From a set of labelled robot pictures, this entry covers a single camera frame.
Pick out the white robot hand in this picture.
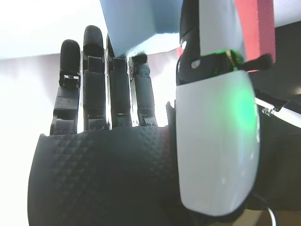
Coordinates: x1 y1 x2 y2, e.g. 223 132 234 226
27 0 276 226

